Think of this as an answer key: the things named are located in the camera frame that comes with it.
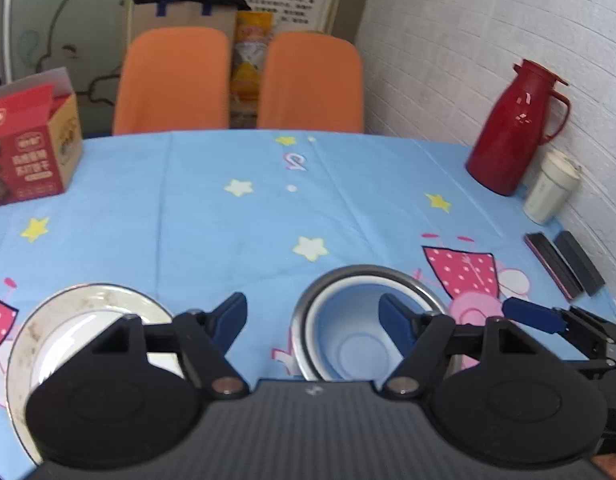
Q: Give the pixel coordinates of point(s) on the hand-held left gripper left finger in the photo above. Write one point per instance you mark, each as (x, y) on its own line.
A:
(230, 317)

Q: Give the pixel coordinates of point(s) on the blue printed tablecloth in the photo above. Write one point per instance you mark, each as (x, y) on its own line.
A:
(187, 210)

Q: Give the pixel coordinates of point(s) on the frosted glass partition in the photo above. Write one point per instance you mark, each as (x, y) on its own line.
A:
(62, 20)

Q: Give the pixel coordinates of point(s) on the blue plastic bowl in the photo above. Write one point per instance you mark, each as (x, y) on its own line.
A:
(348, 330)

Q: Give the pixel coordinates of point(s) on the orange chair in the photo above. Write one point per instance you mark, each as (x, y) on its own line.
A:
(172, 80)
(313, 80)

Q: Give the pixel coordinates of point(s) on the stainless steel bowl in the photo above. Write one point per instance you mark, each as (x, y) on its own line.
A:
(428, 292)

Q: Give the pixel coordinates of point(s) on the white floral plate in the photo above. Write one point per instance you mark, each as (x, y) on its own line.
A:
(22, 360)

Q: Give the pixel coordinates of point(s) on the tan box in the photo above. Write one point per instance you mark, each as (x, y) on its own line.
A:
(245, 112)

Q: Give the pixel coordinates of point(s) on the red thermos jug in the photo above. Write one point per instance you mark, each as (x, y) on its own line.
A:
(508, 130)

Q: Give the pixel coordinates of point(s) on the black block with red edge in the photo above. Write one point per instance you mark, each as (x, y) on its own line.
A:
(555, 267)

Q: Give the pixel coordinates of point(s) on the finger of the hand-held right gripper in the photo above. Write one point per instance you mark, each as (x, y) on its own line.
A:
(595, 367)
(533, 314)

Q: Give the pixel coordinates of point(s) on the red cracker box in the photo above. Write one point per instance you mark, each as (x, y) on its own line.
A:
(27, 160)

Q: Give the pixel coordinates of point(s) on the small white plate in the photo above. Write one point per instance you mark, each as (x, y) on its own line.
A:
(77, 330)

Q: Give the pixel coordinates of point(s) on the yellow snack bag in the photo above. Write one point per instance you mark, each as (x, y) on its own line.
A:
(248, 60)

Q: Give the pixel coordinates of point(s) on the white cup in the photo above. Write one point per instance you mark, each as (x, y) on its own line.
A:
(545, 195)

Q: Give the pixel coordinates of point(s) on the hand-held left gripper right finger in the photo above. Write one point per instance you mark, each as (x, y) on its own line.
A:
(395, 320)

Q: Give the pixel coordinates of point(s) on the white ceramic bowl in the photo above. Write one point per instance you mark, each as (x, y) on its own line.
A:
(315, 310)

